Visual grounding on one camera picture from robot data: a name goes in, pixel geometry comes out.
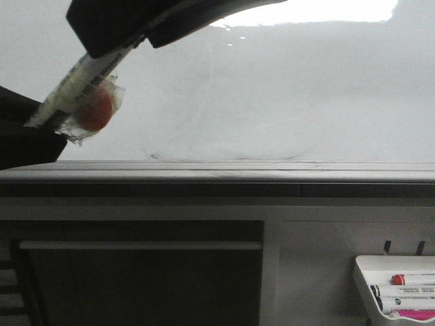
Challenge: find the red capped marker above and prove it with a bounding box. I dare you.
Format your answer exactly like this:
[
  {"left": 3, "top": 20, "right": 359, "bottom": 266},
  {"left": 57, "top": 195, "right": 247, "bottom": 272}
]
[{"left": 390, "top": 272, "right": 435, "bottom": 286}]

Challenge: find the black capped marker upper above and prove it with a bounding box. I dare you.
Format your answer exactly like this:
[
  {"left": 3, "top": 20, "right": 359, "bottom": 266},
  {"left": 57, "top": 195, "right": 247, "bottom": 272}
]
[{"left": 370, "top": 284, "right": 435, "bottom": 298}]

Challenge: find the pink eraser block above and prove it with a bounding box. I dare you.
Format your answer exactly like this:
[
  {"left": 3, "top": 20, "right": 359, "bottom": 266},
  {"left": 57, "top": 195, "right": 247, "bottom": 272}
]
[{"left": 388, "top": 310, "right": 435, "bottom": 321}]

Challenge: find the black hook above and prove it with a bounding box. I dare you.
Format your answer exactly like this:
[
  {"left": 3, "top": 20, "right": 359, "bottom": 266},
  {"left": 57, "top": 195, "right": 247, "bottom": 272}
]
[
  {"left": 416, "top": 240, "right": 425, "bottom": 256},
  {"left": 383, "top": 240, "right": 392, "bottom": 255}
]

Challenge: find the black capped marker lower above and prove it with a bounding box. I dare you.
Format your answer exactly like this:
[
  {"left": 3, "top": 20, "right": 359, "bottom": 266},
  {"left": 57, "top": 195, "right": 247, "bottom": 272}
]
[{"left": 375, "top": 296, "right": 434, "bottom": 314}]

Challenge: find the black left hook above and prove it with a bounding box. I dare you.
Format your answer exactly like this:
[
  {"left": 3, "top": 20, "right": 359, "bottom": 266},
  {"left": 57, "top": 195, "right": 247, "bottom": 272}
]
[{"left": 383, "top": 240, "right": 392, "bottom": 255}]

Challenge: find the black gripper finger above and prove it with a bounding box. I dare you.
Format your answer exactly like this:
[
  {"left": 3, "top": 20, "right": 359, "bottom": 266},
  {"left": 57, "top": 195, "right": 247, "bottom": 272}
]
[
  {"left": 1, "top": 87, "right": 67, "bottom": 170},
  {"left": 66, "top": 0, "right": 276, "bottom": 58}
]

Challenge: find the white marker holder tray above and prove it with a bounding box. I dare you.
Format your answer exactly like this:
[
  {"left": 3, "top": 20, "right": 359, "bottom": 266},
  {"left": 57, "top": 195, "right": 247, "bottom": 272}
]
[{"left": 353, "top": 255, "right": 434, "bottom": 325}]

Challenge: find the grey whiteboard ledge tray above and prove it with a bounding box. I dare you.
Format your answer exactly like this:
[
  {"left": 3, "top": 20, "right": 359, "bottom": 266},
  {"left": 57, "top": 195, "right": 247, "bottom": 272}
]
[{"left": 1, "top": 161, "right": 434, "bottom": 198}]

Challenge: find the black right hook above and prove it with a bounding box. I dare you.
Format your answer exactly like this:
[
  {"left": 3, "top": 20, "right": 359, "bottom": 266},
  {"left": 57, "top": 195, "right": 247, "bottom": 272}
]
[{"left": 416, "top": 240, "right": 425, "bottom": 256}]

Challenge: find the black capped marker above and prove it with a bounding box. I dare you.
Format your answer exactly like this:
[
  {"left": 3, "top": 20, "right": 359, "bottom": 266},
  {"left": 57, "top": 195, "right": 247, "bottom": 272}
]
[
  {"left": 375, "top": 296, "right": 434, "bottom": 314},
  {"left": 370, "top": 284, "right": 435, "bottom": 298}
]

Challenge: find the white black whiteboard marker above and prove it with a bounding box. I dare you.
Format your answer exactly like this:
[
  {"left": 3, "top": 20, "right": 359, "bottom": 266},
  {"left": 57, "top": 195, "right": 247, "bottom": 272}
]
[{"left": 24, "top": 46, "right": 133, "bottom": 128}]

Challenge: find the white horizontal bar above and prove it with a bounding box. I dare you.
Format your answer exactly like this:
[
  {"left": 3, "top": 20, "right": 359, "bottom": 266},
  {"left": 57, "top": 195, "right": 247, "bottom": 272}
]
[{"left": 18, "top": 240, "right": 262, "bottom": 251}]

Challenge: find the red magnet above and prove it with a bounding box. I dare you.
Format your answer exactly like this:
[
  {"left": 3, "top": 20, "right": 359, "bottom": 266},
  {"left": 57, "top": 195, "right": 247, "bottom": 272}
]
[{"left": 56, "top": 73, "right": 125, "bottom": 143}]

